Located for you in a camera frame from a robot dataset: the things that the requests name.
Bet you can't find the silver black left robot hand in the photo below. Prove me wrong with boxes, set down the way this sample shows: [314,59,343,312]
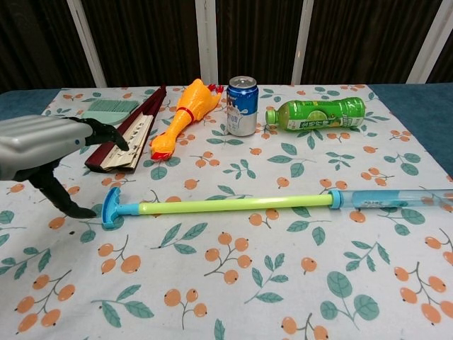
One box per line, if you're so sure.
[0,115,130,219]

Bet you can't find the blue and yellow water pump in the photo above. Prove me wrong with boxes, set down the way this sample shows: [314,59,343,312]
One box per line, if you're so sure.
[101,186,453,230]

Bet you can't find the mint green hand brush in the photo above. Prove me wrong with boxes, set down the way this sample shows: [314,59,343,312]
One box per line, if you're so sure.
[81,98,139,125]

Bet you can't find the dark red folding paper fan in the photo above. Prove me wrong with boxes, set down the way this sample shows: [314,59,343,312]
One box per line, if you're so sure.
[84,84,168,175]

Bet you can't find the yellow rubber chicken toy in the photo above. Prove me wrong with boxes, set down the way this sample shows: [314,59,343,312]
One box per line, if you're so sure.
[149,78,224,163]

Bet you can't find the blue and white drink can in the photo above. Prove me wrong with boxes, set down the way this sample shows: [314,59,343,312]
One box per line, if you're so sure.
[226,76,259,137]

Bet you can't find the white fruit print tablecloth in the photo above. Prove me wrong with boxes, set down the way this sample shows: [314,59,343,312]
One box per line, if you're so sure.
[0,84,453,340]

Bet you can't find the green plastic drink bottle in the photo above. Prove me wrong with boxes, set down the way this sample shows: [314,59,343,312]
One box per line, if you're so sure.
[265,96,366,133]

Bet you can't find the white frame post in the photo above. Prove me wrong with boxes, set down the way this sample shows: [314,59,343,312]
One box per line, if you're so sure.
[406,0,453,84]
[66,0,108,88]
[195,0,219,86]
[291,0,325,86]

